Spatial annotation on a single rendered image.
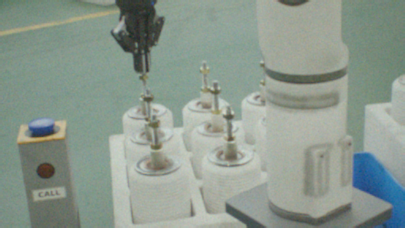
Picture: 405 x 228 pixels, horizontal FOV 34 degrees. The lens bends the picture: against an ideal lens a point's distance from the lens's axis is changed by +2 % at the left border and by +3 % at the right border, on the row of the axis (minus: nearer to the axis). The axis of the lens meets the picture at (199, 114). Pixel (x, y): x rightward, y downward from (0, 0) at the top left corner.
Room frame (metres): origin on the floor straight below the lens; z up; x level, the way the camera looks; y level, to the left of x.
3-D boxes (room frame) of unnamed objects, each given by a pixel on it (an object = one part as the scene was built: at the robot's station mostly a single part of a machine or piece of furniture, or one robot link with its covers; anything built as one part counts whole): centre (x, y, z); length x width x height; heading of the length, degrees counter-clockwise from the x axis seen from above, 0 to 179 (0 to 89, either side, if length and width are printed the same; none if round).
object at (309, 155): (0.71, -0.12, 0.39); 0.09 x 0.09 x 0.17; 36
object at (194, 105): (1.19, -0.02, 0.25); 0.08 x 0.08 x 0.01
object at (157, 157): (0.94, 0.07, 0.26); 0.02 x 0.02 x 0.03
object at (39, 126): (0.96, 0.25, 0.32); 0.04 x 0.04 x 0.02
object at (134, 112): (1.18, 0.10, 0.25); 0.08 x 0.08 x 0.01
